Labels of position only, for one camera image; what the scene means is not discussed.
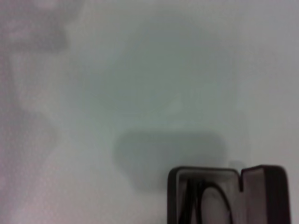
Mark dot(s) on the black thin-frame glasses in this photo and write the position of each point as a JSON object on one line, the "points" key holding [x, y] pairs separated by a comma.
{"points": [[192, 200]]}

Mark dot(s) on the black glasses case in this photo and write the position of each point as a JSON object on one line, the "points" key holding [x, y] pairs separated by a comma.
{"points": [[275, 186]]}

